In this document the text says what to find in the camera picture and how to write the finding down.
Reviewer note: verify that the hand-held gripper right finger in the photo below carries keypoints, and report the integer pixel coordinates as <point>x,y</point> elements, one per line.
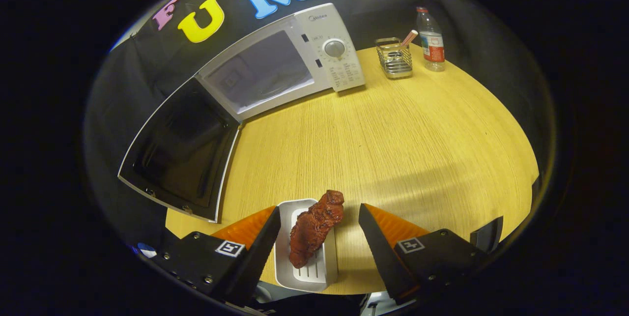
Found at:
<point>381,257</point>

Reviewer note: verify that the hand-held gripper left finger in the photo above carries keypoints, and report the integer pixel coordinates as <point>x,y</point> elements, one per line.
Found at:
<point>255,257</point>

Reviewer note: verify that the brown grilled meat piece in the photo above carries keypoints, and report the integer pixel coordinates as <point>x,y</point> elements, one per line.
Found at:
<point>312,230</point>

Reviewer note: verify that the white toaster oven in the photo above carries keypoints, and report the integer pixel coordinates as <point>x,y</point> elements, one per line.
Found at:
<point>339,70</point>

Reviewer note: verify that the small white ribbed tray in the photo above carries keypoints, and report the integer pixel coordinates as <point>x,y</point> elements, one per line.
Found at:
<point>309,277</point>

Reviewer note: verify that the blue and white object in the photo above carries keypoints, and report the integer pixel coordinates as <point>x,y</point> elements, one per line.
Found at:
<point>146,250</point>

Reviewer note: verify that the clear plastic water bottle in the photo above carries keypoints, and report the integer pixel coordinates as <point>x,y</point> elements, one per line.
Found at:
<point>432,45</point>

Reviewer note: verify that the red checkered straw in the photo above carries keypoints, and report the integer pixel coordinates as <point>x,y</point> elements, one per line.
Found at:
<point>410,37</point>

